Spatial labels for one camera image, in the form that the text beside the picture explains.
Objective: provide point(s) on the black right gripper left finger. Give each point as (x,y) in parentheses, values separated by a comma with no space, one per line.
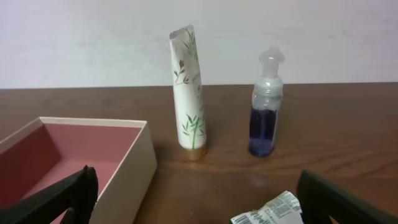
(74,197)

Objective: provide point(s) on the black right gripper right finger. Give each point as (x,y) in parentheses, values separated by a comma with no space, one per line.
(322,201)

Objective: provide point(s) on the white green soap packet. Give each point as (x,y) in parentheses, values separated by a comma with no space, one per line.
(284,209)

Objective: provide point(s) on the clear bottle blue liquid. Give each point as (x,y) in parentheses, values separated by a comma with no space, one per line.
(267,97)

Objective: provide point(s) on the white bamboo-print cream tube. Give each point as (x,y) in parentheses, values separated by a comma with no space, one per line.
(188,96)

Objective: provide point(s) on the white box pink interior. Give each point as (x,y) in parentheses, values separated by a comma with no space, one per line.
(49,149)

